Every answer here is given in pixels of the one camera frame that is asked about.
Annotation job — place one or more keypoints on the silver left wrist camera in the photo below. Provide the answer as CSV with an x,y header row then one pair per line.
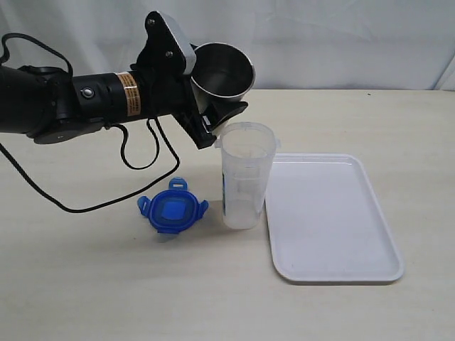
x,y
167,49

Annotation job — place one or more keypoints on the blue plastic lid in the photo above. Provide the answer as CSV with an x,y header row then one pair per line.
x,y
174,210

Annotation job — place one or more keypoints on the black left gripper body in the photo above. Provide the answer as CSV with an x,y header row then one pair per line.
x,y
163,95

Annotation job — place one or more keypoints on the white plastic tray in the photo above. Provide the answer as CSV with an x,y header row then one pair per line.
x,y
325,223

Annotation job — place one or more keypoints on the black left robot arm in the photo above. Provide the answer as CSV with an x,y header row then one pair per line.
x,y
50,106

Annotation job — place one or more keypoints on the clear plastic tall container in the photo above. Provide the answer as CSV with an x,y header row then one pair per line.
x,y
247,151

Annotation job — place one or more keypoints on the stainless steel cup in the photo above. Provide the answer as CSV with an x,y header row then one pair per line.
x,y
222,73

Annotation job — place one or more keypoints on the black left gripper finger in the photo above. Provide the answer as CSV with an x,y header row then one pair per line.
x,y
217,114

